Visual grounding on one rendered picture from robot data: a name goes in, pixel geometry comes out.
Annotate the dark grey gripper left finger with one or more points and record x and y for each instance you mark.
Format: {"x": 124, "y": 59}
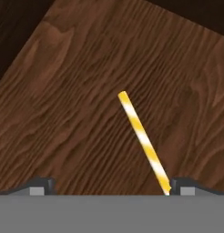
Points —
{"x": 41, "y": 185}

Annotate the yellow and white striped straw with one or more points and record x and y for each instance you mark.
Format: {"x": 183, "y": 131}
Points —
{"x": 141, "y": 133}

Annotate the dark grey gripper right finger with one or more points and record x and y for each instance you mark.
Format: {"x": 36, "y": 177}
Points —
{"x": 183, "y": 185}

